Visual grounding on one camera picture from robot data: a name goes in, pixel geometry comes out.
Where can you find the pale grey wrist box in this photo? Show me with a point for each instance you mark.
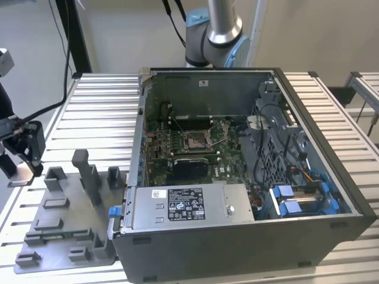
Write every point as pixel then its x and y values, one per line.
pixel 6 63

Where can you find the blue case latch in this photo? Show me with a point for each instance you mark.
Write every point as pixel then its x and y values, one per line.
pixel 115 212

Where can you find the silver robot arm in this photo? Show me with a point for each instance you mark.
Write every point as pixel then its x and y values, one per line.
pixel 223 23

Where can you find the grey plastic parts rack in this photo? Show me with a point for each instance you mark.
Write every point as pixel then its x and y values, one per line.
pixel 68 219

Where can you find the aluminium slat side table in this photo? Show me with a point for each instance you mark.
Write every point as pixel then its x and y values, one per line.
pixel 364 85

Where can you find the thin metal locking lever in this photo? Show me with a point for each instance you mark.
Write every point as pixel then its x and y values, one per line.
pixel 180 127

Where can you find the grey metal drive cage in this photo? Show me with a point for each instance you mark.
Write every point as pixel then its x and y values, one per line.
pixel 275 142

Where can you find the silver power supply unit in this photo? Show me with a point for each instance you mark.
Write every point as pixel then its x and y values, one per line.
pixel 148 213

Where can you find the green RAM stick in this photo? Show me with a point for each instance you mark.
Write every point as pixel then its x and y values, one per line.
pixel 56 235

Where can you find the black open PC case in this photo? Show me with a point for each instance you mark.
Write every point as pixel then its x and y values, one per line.
pixel 207 257

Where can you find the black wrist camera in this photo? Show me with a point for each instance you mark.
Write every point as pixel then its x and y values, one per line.
pixel 12 128

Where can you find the CPU socket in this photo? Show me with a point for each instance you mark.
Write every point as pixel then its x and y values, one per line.
pixel 194 143

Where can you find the silver square CPU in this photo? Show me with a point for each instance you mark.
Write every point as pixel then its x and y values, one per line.
pixel 19 177

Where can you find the black RAM slot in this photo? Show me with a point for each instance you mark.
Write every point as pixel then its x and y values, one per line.
pixel 189 119

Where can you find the hard disk in blue carrier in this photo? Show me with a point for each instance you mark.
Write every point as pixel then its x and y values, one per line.
pixel 291 208
pixel 282 190

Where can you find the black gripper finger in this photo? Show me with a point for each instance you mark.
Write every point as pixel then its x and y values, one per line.
pixel 7 165
pixel 37 142

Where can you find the black upright frame post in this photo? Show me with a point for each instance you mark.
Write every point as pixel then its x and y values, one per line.
pixel 78 35

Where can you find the green motherboard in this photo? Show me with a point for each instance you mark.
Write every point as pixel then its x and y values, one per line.
pixel 234 159

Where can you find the black graphics card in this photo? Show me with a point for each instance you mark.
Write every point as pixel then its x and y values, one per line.
pixel 189 168

